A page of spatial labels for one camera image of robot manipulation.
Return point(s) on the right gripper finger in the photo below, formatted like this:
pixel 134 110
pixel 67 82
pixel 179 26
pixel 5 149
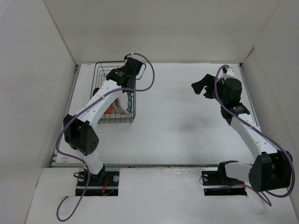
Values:
pixel 209 93
pixel 206 82

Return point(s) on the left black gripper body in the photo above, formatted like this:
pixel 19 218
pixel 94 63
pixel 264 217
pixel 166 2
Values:
pixel 134 83

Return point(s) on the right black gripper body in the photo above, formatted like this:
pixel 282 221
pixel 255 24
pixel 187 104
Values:
pixel 219 86

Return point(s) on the white plate green rim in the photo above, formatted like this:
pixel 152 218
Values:
pixel 125 103

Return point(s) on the white plate red characters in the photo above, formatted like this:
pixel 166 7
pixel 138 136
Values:
pixel 118 107

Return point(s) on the orange plate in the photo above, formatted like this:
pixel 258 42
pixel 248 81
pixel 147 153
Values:
pixel 111 109

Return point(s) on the black plate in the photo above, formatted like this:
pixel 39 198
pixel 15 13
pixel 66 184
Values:
pixel 95 91

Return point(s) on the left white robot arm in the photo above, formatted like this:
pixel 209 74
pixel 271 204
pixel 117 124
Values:
pixel 80 134

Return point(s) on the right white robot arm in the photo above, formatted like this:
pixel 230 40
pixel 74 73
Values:
pixel 272 168

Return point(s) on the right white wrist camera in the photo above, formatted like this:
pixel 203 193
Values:
pixel 228 71

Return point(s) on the grey wire dish rack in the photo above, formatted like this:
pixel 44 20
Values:
pixel 101 70

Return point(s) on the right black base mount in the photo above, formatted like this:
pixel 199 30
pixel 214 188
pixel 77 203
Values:
pixel 216 183

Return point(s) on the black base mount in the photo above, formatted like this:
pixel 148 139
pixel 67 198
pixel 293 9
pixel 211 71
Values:
pixel 216 183
pixel 105 184

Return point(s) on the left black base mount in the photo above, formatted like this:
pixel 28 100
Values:
pixel 105 184

